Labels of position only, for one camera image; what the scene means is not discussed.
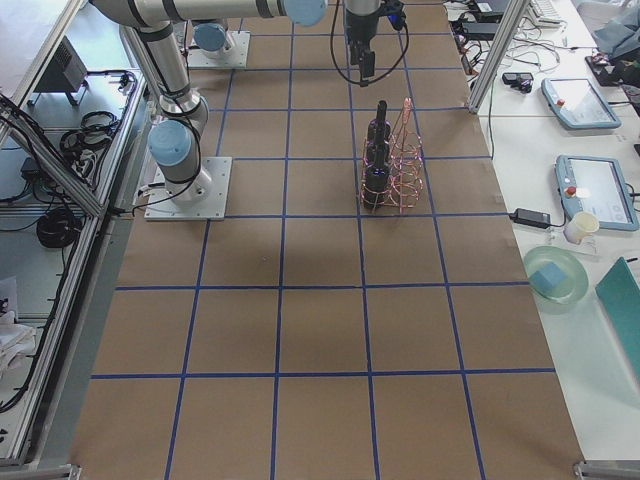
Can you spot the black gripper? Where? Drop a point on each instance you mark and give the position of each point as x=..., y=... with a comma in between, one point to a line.
x=361, y=24

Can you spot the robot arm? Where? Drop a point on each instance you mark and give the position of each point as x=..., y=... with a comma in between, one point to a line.
x=212, y=37
x=175, y=143

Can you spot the dark wine bottle in basket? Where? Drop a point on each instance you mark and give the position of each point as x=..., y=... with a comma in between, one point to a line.
x=379, y=128

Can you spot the black power brick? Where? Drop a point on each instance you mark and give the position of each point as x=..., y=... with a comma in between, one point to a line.
x=479, y=31

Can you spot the blue teach pendant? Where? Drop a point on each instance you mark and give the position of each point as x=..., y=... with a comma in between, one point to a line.
x=578, y=104
x=595, y=185

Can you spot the black power adapter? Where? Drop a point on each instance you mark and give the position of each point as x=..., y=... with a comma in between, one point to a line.
x=530, y=218

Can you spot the white paper cup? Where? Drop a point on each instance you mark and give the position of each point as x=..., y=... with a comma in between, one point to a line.
x=581, y=225

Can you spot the green glass bowl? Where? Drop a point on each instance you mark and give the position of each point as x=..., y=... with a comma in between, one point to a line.
x=578, y=283

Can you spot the blue foam block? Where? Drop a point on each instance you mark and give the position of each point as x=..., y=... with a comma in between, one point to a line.
x=549, y=278

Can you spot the teal folder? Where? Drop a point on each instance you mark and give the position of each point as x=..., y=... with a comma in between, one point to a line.
x=618, y=293

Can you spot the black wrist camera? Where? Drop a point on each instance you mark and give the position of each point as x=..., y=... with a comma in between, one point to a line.
x=393, y=10

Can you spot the copper wire wine basket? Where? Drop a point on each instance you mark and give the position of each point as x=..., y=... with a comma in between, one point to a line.
x=405, y=184

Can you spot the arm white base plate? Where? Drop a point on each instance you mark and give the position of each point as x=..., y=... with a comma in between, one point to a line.
x=235, y=59
x=205, y=199

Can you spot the aluminium frame post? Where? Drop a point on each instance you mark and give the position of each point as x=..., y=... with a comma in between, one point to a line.
x=502, y=39

